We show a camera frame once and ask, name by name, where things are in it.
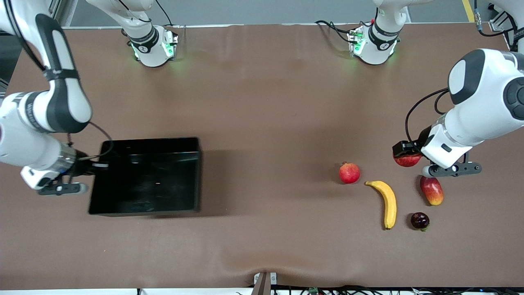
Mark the red yellow apple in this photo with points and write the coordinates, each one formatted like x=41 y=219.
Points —
x=407 y=161

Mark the brown table cover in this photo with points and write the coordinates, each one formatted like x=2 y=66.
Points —
x=262 y=102

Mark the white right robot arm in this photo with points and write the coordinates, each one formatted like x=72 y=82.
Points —
x=16 y=143

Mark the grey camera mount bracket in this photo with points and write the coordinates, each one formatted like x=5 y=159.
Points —
x=264 y=284

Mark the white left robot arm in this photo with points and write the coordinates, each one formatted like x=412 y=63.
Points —
x=483 y=119

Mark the dark purple round fruit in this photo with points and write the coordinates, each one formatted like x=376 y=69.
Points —
x=419 y=221

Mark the red pomegranate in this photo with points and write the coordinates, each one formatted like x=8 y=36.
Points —
x=349 y=173

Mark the black plastic box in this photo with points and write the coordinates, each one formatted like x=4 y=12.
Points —
x=155 y=184

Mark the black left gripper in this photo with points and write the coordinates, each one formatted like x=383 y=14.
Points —
x=422 y=140

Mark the yellow banana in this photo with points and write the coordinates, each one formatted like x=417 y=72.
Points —
x=390 y=205

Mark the aluminium frame profile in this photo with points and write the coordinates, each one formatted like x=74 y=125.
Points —
x=65 y=12
x=497 y=22

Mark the red yellow mango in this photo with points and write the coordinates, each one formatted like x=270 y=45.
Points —
x=432 y=191

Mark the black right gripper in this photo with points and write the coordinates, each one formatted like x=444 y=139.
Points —
x=82 y=166

